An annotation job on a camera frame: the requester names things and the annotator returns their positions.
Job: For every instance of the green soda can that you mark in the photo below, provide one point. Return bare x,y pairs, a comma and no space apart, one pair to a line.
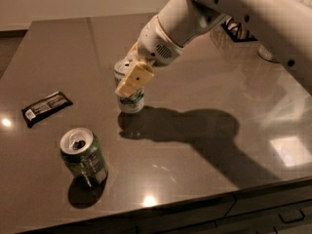
81,153

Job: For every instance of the black snack bar wrapper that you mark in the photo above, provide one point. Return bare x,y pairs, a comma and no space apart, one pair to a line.
45,107

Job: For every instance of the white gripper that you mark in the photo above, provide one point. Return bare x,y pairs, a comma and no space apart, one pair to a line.
155,44

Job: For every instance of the white 7up can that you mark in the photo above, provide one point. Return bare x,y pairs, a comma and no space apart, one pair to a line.
128,105

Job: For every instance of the black drawer handle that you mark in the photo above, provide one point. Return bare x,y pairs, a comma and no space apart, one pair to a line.
292,216

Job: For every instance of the black wire napkin basket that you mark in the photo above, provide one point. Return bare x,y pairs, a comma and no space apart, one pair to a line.
236,31

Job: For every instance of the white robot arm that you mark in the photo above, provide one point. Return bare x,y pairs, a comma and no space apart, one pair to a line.
283,27

